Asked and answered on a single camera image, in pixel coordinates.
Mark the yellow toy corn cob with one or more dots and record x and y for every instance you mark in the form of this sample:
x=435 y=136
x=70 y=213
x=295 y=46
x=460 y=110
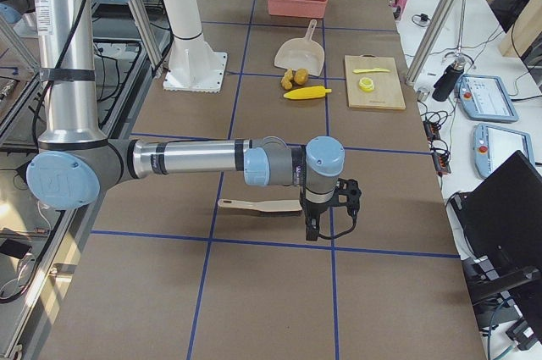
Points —
x=307 y=93

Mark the metal tripod stand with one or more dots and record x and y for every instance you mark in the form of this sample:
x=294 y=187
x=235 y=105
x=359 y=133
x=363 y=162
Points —
x=457 y=51

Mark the black water bottle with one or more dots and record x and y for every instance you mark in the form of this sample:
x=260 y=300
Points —
x=447 y=82

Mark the upper teach pendant tablet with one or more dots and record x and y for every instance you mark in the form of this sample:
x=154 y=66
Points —
x=485 y=98

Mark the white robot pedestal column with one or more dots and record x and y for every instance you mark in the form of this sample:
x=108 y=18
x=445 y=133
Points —
x=193 y=64

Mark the teach pendant tablet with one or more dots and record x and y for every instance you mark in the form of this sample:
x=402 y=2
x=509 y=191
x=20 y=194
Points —
x=485 y=98
x=493 y=145

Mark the toy potato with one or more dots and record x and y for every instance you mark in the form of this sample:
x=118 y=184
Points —
x=301 y=77

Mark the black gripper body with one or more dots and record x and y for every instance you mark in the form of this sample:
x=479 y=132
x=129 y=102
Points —
x=312 y=212

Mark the lower teach pendant tablet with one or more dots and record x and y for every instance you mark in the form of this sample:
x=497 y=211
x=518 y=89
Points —
x=493 y=145

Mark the yellow plastic knife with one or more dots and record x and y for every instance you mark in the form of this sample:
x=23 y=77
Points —
x=370 y=71

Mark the aluminium frame post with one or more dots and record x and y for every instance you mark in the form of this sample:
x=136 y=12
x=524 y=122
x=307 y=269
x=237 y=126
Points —
x=430 y=37

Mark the black laptop monitor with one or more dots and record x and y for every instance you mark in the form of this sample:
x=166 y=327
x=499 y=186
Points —
x=501 y=218

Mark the toy ginger root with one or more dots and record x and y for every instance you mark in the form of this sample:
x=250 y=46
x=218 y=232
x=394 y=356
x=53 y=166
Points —
x=287 y=80

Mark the bamboo cutting board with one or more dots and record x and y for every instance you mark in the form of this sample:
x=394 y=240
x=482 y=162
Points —
x=387 y=94

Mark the beige hand brush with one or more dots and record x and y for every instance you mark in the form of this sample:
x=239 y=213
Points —
x=271 y=208

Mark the yellow lemon slice toy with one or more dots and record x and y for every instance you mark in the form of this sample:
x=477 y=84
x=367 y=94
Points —
x=366 y=84

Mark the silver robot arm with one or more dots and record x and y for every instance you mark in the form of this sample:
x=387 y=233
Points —
x=77 y=162

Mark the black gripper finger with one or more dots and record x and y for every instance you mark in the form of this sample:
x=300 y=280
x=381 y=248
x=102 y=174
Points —
x=311 y=228

